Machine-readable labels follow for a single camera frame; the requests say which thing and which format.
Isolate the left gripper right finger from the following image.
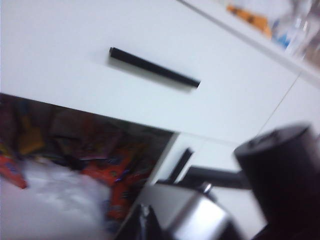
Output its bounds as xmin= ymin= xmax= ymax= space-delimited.
xmin=147 ymin=204 xmax=162 ymax=240

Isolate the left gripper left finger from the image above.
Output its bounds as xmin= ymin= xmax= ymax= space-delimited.
xmin=136 ymin=203 xmax=149 ymax=240

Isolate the white glass-panel cabinet door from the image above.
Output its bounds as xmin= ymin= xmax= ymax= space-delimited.
xmin=149 ymin=132 xmax=320 ymax=240

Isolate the white cabinet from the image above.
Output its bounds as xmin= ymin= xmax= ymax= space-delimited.
xmin=0 ymin=0 xmax=320 ymax=226

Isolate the orange snack packet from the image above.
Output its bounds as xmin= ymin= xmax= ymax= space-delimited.
xmin=81 ymin=141 xmax=157 ymax=222

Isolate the crumpled white plastic sheet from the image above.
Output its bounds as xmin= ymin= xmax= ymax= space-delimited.
xmin=22 ymin=158 xmax=112 ymax=226

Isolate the dark red snack packet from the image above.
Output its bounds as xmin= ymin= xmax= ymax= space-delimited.
xmin=47 ymin=109 xmax=126 ymax=163

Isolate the red snack box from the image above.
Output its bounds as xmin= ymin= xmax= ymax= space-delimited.
xmin=0 ymin=139 xmax=29 ymax=190

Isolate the yellow snack packet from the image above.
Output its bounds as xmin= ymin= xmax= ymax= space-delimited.
xmin=17 ymin=107 xmax=46 ymax=156

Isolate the wide white drawer front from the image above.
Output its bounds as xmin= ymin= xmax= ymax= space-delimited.
xmin=0 ymin=0 xmax=301 ymax=141

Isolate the narrow white drawer front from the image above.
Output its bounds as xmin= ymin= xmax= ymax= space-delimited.
xmin=259 ymin=74 xmax=320 ymax=131

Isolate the small orange object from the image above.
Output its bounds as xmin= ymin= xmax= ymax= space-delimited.
xmin=226 ymin=2 xmax=274 ymax=39

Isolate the clear plastic bottle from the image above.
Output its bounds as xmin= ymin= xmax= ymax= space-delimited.
xmin=271 ymin=0 xmax=320 ymax=62

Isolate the black vertical door handle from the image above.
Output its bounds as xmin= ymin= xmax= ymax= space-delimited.
xmin=166 ymin=147 xmax=196 ymax=185

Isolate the black drawer handle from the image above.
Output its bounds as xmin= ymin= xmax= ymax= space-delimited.
xmin=107 ymin=46 xmax=202 ymax=89

